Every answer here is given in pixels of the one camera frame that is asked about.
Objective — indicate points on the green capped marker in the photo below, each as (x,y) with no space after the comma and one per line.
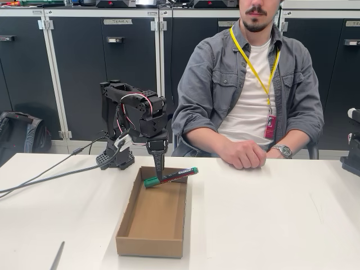
(180,174)

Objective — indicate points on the person's right forearm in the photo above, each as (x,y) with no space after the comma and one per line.
(202,142)

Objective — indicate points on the person's left forearm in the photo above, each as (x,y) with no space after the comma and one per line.
(298,140)

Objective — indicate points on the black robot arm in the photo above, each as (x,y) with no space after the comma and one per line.
(112,95)

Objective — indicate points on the person's right hand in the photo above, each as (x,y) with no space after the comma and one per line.
(244,154)

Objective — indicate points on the person's left hand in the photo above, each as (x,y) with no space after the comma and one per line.
(270,155)

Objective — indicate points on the silver wrist webcam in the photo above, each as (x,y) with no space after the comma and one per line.
(123,142)

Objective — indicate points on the brown cardboard box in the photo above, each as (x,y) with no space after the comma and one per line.
(157,213)

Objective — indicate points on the man in grey shirt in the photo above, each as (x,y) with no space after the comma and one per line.
(208,84)

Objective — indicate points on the dark grey cabinet door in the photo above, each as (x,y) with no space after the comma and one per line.
(22,70)
(84,56)
(353,70)
(182,36)
(329,56)

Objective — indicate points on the grey team label strip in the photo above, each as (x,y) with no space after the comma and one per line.
(353,23)
(225,24)
(118,22)

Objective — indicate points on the red id badge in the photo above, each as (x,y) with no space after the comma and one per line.
(270,126)

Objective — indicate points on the grey device with screen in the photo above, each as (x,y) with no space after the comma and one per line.
(146,2)

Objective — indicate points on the silver wristwatch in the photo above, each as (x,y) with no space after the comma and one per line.
(286,152)

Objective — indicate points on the black case with red logo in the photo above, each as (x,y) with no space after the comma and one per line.
(115,4)
(216,4)

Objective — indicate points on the black grey backpack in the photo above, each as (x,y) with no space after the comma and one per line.
(19,135)

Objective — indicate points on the clear drinking glass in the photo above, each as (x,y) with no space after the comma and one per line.
(69,2)

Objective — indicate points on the green flat box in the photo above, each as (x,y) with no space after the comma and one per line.
(42,2)

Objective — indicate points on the black clamped device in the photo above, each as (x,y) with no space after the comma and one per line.
(351,166)

